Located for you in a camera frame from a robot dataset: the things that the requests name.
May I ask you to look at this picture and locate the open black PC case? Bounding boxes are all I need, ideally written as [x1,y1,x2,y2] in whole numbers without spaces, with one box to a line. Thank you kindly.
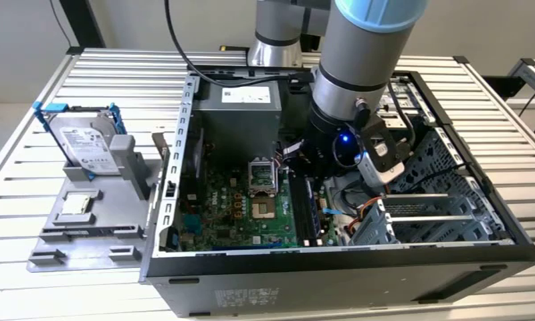
[138,64,535,318]

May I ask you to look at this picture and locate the CPU socket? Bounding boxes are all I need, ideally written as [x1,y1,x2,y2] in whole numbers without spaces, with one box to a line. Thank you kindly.
[251,197,279,220]

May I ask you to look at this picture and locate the orange wire bundle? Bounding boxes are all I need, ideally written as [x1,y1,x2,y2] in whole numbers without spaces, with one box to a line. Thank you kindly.
[347,193,389,237]

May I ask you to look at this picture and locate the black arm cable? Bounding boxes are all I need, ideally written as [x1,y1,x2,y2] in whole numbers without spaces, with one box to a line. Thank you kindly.
[163,0,317,88]

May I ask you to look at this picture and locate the metal socket cover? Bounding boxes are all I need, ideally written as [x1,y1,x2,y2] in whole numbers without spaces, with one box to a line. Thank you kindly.
[249,156,281,197]

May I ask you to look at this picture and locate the metal drive bay cage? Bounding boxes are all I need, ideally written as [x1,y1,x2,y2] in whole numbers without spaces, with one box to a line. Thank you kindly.
[384,72,434,134]

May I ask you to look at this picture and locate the black table connector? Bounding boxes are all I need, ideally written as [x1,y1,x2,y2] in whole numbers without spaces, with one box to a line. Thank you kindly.
[481,76,526,98]

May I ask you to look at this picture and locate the grey plastic parts rack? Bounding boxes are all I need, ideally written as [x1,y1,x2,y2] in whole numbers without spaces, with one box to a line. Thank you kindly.
[26,135,169,274]

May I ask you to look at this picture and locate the metal disk bay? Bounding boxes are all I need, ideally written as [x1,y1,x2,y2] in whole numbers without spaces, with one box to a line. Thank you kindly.
[351,193,510,247]

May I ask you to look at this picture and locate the black camera mounting bracket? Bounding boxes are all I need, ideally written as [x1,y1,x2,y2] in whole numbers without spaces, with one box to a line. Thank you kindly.
[359,115,408,173]

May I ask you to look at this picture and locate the green motherboard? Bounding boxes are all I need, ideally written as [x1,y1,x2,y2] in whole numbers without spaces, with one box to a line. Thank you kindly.
[178,167,341,251]

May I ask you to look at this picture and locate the silver CPU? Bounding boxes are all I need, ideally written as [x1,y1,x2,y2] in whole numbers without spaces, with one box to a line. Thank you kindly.
[60,193,92,215]

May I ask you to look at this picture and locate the black plastic fan shroud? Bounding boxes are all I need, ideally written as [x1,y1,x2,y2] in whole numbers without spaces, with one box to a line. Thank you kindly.
[181,128,209,215]

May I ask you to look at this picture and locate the hard disk in blue carrier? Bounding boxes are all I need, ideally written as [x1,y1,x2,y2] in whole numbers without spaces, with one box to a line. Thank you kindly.
[32,102,128,181]

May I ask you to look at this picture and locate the black vertical frame post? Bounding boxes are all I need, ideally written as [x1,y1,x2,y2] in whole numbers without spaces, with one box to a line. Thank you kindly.
[58,0,107,48]

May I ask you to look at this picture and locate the blue expansion slot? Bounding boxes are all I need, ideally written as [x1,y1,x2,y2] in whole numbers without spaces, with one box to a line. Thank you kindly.
[211,241,283,251]

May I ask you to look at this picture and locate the blue RAM stick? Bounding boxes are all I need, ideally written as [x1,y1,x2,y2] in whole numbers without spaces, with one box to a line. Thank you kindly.
[42,226,140,237]
[305,178,322,235]

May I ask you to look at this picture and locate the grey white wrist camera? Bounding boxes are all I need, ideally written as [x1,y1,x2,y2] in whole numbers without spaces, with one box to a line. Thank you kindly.
[355,150,406,187]

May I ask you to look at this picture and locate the grey power supply unit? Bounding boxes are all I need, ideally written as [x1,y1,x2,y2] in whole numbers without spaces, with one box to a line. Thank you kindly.
[191,78,283,168]

